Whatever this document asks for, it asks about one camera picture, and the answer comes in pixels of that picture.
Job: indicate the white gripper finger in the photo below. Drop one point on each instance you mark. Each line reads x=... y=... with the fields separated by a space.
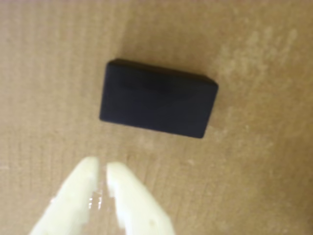
x=139 y=208
x=68 y=205

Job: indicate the black rectangular block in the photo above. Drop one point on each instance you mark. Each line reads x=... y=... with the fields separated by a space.
x=159 y=102

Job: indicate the brown cardboard sheet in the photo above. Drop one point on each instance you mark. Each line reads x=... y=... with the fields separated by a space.
x=244 y=183

